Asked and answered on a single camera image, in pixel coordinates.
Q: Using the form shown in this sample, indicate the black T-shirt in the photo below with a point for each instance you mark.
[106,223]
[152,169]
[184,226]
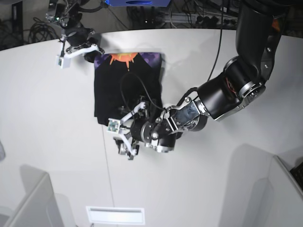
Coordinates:
[123,80]

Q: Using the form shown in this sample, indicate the white partition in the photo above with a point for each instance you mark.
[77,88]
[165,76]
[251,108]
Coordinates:
[38,208]
[288,202]

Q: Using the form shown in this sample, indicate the white partition left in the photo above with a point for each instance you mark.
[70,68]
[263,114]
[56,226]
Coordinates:
[38,208]

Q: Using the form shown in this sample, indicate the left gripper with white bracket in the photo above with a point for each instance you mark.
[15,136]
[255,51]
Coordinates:
[137,126]

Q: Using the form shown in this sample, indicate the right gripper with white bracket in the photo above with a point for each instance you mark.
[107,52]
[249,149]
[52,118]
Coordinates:
[78,41]

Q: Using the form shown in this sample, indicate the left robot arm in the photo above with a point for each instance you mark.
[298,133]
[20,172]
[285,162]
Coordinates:
[259,29]

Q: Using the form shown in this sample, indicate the white slotted tray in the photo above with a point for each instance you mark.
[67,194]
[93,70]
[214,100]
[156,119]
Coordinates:
[116,216]

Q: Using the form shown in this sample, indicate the white partition right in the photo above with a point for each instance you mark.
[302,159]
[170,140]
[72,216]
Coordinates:
[288,202]

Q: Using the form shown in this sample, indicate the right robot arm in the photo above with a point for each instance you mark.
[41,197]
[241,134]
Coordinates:
[68,14]

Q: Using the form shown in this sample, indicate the blue box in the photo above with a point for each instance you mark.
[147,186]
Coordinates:
[144,3]

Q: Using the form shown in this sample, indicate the black keyboard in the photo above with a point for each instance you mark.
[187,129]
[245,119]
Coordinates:
[297,173]

